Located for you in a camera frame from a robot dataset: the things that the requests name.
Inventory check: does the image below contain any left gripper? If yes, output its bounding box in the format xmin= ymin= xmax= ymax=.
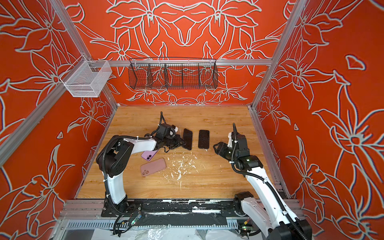
xmin=163 ymin=134 xmax=186 ymax=149

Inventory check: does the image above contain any black phone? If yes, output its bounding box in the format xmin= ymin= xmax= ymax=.
xmin=183 ymin=129 xmax=193 ymax=151

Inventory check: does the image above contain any dark phone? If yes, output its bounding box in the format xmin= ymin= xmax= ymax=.
xmin=198 ymin=130 xmax=210 ymax=150

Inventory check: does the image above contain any purple phone case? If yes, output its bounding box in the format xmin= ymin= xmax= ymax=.
xmin=141 ymin=150 xmax=158 ymax=161

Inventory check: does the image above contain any pink phone case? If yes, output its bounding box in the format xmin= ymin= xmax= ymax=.
xmin=141 ymin=158 xmax=167 ymax=177

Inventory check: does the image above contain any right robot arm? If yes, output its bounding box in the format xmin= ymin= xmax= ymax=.
xmin=213 ymin=132 xmax=313 ymax=240

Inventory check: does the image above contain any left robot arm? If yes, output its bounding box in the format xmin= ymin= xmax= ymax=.
xmin=96 ymin=124 xmax=185 ymax=217

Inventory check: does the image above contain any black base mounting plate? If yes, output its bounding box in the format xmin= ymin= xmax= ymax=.
xmin=119 ymin=199 xmax=247 ymax=217

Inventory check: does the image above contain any clear plastic bin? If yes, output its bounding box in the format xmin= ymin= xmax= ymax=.
xmin=60 ymin=60 xmax=112 ymax=98

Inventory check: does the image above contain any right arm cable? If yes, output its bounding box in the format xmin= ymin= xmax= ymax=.
xmin=230 ymin=122 xmax=308 ymax=240

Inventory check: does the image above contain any black wire basket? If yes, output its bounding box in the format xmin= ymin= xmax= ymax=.
xmin=128 ymin=58 xmax=219 ymax=90

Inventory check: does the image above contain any white cable duct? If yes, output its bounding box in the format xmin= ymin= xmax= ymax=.
xmin=65 ymin=219 xmax=239 ymax=231

